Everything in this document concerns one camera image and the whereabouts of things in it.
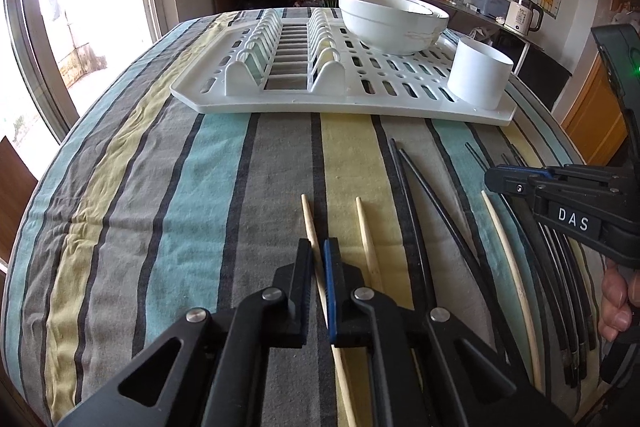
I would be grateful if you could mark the white plastic dish rack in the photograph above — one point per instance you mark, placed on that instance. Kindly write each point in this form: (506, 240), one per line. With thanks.
(304, 60)

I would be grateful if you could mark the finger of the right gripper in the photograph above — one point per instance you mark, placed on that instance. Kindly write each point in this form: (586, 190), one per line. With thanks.
(610, 197)
(514, 180)

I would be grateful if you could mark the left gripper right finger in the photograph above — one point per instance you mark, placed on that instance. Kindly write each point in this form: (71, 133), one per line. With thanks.
(426, 369)

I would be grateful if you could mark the wooden chopstick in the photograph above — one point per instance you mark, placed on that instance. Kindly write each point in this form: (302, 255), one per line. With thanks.
(375, 275)
(535, 360)
(341, 369)

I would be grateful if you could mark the white ceramic bowl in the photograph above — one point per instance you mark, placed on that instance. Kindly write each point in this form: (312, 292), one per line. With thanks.
(398, 27)

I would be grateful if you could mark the white electric kettle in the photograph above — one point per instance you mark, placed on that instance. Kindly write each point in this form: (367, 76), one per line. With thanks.
(524, 16)

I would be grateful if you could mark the clear plastic storage box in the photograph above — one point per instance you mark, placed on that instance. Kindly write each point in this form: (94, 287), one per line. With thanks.
(492, 8)

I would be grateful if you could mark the striped tablecloth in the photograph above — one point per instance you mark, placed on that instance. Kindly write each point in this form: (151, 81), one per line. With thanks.
(150, 209)

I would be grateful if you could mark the wooden chair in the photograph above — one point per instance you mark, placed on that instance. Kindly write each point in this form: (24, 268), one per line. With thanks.
(16, 186)

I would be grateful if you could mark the wooden door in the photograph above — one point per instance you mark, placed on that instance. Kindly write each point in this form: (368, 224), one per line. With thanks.
(595, 123)

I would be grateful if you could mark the black chopstick pair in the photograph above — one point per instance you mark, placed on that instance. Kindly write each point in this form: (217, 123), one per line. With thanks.
(418, 239)
(483, 283)

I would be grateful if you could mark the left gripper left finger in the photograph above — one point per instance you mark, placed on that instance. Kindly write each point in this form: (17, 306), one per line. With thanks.
(208, 369)

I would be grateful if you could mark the right hand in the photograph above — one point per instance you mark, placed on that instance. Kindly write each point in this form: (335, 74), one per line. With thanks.
(619, 295)

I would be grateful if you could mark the white cylindrical utensil cup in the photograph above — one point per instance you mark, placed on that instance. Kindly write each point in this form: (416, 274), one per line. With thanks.
(479, 74)

